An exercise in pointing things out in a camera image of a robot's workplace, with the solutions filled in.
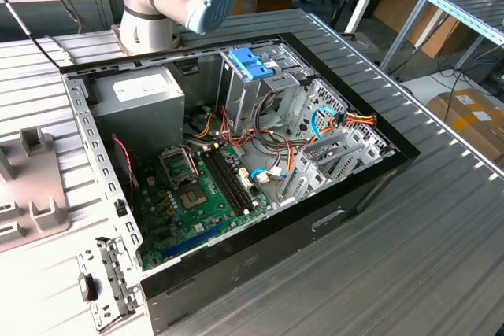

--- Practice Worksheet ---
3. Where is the taped cardboard box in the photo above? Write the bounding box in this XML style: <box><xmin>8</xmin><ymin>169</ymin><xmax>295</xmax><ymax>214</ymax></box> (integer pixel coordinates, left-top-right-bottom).
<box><xmin>426</xmin><ymin>89</ymin><xmax>504</xmax><ymax>164</ymax></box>

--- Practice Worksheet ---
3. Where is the green motherboard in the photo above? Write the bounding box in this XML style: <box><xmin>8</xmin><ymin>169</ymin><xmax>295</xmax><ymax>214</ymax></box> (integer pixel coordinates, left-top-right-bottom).
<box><xmin>135</xmin><ymin>142</ymin><xmax>276</xmax><ymax>272</ymax></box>

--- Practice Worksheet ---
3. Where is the red yellow power wire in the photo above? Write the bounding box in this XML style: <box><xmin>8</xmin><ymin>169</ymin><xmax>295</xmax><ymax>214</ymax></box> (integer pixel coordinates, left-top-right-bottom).
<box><xmin>313</xmin><ymin>112</ymin><xmax>378</xmax><ymax>145</ymax></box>

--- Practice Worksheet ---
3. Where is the blue expansion slot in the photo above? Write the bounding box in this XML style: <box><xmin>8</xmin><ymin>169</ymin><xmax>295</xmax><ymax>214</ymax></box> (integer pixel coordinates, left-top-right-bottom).
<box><xmin>159</xmin><ymin>219</ymin><xmax>228</xmax><ymax>259</ymax></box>

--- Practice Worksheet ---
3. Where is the blue plastic drive latch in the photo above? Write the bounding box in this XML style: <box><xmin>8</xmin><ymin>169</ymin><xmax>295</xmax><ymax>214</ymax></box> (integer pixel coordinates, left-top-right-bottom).
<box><xmin>227</xmin><ymin>47</ymin><xmax>276</xmax><ymax>82</ymax></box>

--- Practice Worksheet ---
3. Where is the grey power supply unit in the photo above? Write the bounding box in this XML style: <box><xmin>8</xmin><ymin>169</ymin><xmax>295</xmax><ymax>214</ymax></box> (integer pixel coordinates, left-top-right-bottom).
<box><xmin>90</xmin><ymin>65</ymin><xmax>186</xmax><ymax>156</ymax></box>

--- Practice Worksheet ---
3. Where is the black bracket latch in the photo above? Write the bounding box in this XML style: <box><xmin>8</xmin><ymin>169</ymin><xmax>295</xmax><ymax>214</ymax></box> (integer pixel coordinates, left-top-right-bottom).
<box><xmin>77</xmin><ymin>272</ymin><xmax>100</xmax><ymax>302</ymax></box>

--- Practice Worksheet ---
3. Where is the CPU socket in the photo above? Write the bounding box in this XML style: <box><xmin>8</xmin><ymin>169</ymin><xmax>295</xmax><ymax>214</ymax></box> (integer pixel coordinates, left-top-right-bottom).
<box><xmin>176</xmin><ymin>183</ymin><xmax>209</xmax><ymax>212</ymax></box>

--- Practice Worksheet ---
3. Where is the silver optical drive cage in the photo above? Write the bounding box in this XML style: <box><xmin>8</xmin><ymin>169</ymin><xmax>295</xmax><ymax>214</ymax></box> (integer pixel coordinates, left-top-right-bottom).
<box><xmin>215</xmin><ymin>42</ymin><xmax>316</xmax><ymax>135</ymax></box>

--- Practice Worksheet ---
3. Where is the blue sata wire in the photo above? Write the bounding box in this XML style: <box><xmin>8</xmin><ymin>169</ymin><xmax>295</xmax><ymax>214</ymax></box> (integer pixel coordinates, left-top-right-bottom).
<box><xmin>251</xmin><ymin>168</ymin><xmax>285</xmax><ymax>186</ymax></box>
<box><xmin>309</xmin><ymin>106</ymin><xmax>348</xmax><ymax>142</ymax></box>

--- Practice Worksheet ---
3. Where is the black PC case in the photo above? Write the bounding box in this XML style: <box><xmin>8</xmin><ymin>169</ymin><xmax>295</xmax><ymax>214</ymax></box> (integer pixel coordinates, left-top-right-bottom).
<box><xmin>58</xmin><ymin>31</ymin><xmax>421</xmax><ymax>336</ymax></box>

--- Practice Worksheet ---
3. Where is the metal CPU socket cover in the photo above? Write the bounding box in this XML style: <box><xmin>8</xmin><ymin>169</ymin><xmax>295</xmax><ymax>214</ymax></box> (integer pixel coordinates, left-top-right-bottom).
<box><xmin>158</xmin><ymin>145</ymin><xmax>199</xmax><ymax>188</ymax></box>

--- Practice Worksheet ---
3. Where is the brown cardboard sheet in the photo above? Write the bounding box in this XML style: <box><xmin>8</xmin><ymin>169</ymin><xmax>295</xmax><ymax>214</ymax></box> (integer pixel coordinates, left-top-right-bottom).
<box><xmin>372</xmin><ymin>0</ymin><xmax>476</xmax><ymax>60</ymax></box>

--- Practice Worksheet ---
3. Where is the white board connector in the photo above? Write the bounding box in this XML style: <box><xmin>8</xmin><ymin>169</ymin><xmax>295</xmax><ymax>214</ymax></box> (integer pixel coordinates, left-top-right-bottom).
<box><xmin>237</xmin><ymin>168</ymin><xmax>254</xmax><ymax>191</ymax></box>

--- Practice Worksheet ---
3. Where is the grey parts rack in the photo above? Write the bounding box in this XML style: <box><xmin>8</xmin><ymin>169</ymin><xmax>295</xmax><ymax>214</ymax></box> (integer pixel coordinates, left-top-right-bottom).
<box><xmin>0</xmin><ymin>126</ymin><xmax>72</xmax><ymax>253</ymax></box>

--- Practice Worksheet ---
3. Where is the red black twisted wire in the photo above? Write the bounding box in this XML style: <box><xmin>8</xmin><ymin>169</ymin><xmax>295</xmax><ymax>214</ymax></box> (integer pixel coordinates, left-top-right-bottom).
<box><xmin>110</xmin><ymin>135</ymin><xmax>138</xmax><ymax>195</ymax></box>

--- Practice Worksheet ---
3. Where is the yellow black wire bundle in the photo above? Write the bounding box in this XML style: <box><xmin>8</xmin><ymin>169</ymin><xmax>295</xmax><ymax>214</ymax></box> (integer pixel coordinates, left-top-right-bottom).
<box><xmin>187</xmin><ymin>109</ymin><xmax>218</xmax><ymax>139</ymax></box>

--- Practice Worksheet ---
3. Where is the silver perforated disk cage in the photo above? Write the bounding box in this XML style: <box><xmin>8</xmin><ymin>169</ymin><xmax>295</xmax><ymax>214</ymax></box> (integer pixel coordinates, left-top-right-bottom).
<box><xmin>275</xmin><ymin>78</ymin><xmax>397</xmax><ymax>208</ymax></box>

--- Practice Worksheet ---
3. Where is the silver expansion slot bracket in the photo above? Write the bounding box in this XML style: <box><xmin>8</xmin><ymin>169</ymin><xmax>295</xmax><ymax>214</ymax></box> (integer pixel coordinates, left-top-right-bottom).
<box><xmin>75</xmin><ymin>235</ymin><xmax>145</xmax><ymax>333</ymax></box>

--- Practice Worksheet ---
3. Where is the black RAM slot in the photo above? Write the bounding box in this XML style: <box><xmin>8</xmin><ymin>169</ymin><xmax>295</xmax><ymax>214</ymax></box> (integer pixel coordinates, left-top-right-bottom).
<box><xmin>202</xmin><ymin>150</ymin><xmax>242</xmax><ymax>217</ymax></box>
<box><xmin>211</xmin><ymin>146</ymin><xmax>251</xmax><ymax>214</ymax></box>
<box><xmin>206</xmin><ymin>148</ymin><xmax>246</xmax><ymax>216</ymax></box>
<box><xmin>215</xmin><ymin>146</ymin><xmax>256</xmax><ymax>212</ymax></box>

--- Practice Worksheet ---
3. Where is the orange red wire bundle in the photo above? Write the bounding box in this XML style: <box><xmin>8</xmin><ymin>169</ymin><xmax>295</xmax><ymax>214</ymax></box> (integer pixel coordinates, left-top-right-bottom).
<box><xmin>219</xmin><ymin>106</ymin><xmax>257</xmax><ymax>150</ymax></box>

